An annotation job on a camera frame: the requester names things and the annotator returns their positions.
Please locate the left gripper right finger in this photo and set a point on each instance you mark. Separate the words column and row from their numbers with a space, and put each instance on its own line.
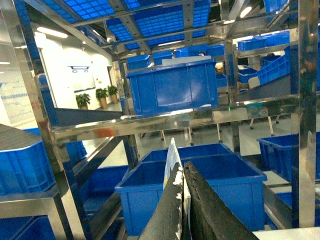
column 210, row 218

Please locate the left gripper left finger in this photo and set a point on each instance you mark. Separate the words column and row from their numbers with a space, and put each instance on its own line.
column 166, row 221

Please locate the flower gift bag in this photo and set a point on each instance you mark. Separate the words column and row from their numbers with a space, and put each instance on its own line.
column 172, row 158

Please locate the blue bin front lower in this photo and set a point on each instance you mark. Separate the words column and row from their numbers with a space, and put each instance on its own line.
column 207, row 168

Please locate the large blue plastic bin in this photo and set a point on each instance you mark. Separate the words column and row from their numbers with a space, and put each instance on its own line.
column 174, row 87

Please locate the stainless steel shelf edge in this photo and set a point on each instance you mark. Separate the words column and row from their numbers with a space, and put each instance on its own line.
column 240, row 111

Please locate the potted plant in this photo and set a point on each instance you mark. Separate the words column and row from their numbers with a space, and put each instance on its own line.
column 83, row 100

